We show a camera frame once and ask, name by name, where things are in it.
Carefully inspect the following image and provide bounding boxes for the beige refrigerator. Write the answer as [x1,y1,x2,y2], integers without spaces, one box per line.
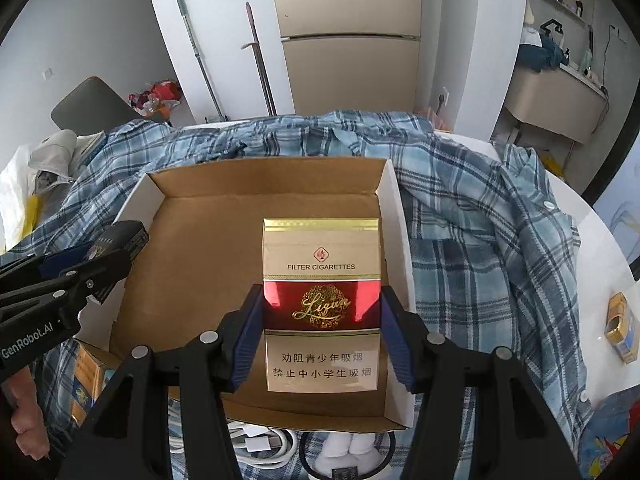
[267,0,426,117]

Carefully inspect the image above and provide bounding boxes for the beige vanity cabinet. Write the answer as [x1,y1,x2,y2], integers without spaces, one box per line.
[502,55,611,143]

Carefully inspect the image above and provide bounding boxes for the white plastic bag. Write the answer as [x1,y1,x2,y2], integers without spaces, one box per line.
[0,129,108,256]

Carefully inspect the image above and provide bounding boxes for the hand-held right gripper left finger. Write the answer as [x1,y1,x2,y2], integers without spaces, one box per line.
[55,285,266,480]

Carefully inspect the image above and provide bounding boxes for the cardboard box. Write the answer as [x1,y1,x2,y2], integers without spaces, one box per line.
[109,158,417,432]

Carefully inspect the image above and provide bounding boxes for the yellow blue cigarette pack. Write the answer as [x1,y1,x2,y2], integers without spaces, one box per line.
[604,292,640,363]

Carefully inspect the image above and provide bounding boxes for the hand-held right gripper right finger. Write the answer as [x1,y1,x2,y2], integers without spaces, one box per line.
[379,286,586,480]

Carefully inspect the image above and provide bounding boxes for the person's left hand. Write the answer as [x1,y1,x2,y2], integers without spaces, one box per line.
[9,372,51,461]

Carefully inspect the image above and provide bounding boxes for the white cable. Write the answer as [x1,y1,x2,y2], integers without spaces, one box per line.
[167,400,301,468]

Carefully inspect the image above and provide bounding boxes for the grey chair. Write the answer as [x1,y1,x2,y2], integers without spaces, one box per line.
[51,76,168,136]

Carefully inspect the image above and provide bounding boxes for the red gold cigarette pack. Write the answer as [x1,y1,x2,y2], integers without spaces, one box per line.
[262,218,383,393]

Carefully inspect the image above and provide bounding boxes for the black ring white earbuds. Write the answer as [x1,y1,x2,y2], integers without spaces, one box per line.
[300,430,416,480]

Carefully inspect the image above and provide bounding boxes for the grey mop handle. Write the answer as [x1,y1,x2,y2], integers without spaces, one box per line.
[173,0,231,123]

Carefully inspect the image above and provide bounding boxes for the dark wooden stick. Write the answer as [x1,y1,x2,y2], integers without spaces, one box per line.
[240,2,277,117]

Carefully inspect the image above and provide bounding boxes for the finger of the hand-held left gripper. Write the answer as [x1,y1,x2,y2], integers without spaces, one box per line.
[0,254,132,332]
[42,220,150,279]

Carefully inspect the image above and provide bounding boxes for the red blue drink bottle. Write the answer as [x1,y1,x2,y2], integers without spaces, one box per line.
[575,390,637,480]

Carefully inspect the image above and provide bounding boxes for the dark blue cloth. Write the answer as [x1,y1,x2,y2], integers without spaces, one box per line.
[518,35,568,73]

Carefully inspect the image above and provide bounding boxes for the gold blue cigarette pack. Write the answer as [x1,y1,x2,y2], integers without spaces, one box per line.
[70,342,118,426]

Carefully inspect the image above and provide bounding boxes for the blue plaid shirt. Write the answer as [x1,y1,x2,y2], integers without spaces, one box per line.
[15,109,601,480]

